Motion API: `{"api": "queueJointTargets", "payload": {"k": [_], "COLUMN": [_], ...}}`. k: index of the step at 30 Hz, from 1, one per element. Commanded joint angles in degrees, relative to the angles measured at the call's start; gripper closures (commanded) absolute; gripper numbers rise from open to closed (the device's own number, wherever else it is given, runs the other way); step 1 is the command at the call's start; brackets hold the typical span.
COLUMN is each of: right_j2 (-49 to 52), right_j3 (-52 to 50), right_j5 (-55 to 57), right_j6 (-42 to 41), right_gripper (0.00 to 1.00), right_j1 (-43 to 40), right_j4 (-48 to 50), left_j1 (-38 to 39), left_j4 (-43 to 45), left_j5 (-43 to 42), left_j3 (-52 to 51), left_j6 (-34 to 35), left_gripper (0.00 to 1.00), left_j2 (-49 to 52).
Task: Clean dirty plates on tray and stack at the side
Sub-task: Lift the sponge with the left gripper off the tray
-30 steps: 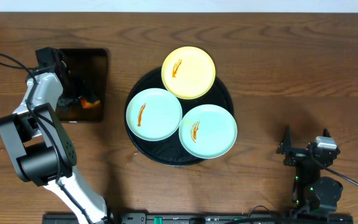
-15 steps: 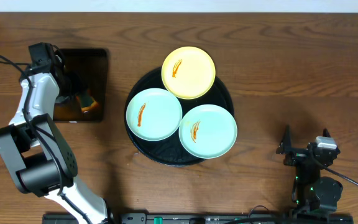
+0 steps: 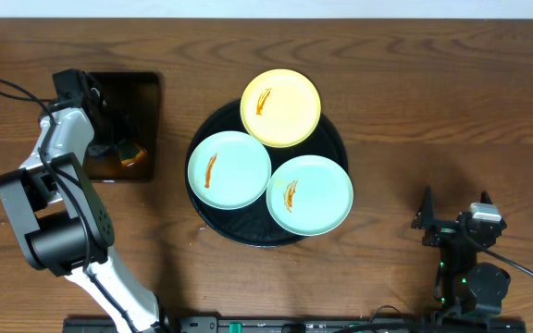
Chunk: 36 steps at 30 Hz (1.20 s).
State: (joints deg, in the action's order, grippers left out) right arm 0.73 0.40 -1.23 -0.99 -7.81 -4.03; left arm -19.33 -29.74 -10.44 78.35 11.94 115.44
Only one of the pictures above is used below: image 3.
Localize black rectangular water tray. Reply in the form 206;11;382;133
83;71;162;182

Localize orange green sponge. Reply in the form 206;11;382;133
117;140;147;168

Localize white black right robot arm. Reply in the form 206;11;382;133
411;188;511;324

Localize yellow plate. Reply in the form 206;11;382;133
240;68;321;148

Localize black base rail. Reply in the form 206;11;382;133
61;315;527;333

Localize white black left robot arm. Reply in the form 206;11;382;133
0;69;170;332

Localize light green plate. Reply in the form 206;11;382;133
266;155;353;237
187;130;272;210

